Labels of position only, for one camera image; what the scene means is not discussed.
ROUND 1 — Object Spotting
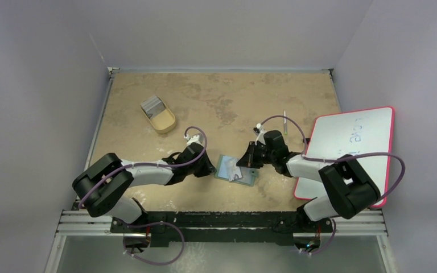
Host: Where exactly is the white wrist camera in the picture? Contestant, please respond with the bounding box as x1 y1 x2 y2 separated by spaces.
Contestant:
186 133 205 147
253 123 267 144

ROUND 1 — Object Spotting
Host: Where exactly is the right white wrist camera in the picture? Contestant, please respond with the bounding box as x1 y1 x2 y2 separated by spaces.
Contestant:
253 123 267 144

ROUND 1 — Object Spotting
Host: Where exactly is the stack of cards in tray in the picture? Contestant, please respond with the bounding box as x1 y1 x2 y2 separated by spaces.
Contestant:
141 96 166 119

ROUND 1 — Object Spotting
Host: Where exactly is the black base frame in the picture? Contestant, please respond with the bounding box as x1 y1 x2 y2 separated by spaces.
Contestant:
110 210 335 251

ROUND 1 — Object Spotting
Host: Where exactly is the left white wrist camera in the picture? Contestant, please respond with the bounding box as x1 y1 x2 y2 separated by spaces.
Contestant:
186 133 205 147

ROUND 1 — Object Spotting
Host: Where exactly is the pink framed whiteboard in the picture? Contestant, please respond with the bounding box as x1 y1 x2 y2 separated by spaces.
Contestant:
294 106 395 200

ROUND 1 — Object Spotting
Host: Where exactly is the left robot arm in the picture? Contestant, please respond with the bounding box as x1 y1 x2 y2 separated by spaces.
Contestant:
72 142 216 233

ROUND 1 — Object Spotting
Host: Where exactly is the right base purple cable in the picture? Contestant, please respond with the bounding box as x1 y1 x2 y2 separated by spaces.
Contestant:
298 220 336 257

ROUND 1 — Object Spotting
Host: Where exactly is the white marker pen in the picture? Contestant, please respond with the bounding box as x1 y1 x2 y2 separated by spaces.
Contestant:
283 110 288 135

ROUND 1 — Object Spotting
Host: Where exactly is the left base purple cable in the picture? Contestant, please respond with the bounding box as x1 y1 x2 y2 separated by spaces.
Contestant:
122 221 187 267

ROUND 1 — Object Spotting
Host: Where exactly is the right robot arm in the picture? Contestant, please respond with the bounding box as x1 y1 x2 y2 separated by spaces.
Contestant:
236 130 380 231

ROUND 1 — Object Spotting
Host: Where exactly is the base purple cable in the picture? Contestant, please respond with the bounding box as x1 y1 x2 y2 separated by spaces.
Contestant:
122 221 187 267
298 220 336 257

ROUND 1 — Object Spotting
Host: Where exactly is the green card holder wallet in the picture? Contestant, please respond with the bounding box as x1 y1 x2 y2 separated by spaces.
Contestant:
214 154 259 187

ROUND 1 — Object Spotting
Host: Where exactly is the beige oval tray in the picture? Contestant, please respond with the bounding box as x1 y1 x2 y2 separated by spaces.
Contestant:
143 101 176 134

